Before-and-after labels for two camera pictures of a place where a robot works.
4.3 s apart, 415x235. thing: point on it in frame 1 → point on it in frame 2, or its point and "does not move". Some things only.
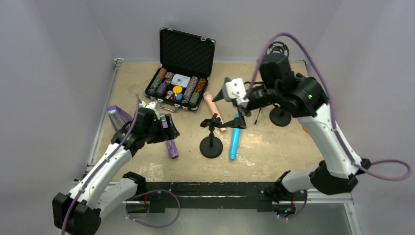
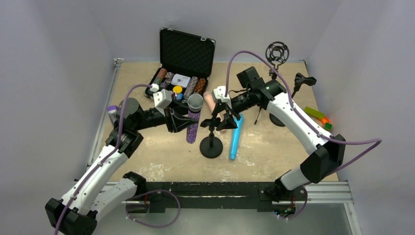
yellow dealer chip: x=177 y=89 does not move
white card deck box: x=181 y=80 does not move
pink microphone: x=208 y=95 does not move
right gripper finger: x=220 y=95 → x=219 y=105
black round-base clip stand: x=211 y=147 does not move
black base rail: x=218 y=195 does not move
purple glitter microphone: x=171 y=144 → x=195 y=102
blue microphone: x=235 y=141 does not move
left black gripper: x=167 y=129 → x=170 y=120
